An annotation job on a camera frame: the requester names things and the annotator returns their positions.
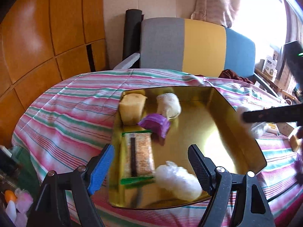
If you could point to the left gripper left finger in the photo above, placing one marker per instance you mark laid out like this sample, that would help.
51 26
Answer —
85 183

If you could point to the green cracker packet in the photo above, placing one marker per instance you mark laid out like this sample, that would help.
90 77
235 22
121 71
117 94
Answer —
137 160

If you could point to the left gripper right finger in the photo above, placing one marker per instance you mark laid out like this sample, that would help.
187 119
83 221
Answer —
216 181

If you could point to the dark red cloth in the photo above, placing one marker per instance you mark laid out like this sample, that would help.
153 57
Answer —
229 74

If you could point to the black rolled mat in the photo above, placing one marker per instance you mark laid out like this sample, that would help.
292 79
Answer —
132 32

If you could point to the white product box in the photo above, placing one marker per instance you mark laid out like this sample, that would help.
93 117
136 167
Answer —
269 67

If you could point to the gold metal tray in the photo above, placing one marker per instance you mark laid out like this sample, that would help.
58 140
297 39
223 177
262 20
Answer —
207 120

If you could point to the white plastic bag ball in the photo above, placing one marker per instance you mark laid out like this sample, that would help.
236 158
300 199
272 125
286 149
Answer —
255 129
178 181

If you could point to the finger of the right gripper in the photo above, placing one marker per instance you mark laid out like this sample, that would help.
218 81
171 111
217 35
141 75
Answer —
291 113

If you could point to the white cardboard box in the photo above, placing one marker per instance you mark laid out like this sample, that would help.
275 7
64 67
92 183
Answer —
287 128

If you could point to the yellow sponge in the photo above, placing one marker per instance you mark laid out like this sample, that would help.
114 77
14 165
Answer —
295 142

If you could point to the grey yellow blue chair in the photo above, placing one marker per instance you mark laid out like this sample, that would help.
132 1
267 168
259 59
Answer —
195 47

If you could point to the yellow sponge block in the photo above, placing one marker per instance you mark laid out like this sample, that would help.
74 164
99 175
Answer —
131 108

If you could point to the purple snack packet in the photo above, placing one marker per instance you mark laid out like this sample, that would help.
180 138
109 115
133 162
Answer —
156 123

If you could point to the pink curtain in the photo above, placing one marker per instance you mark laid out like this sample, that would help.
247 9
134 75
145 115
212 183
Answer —
220 12

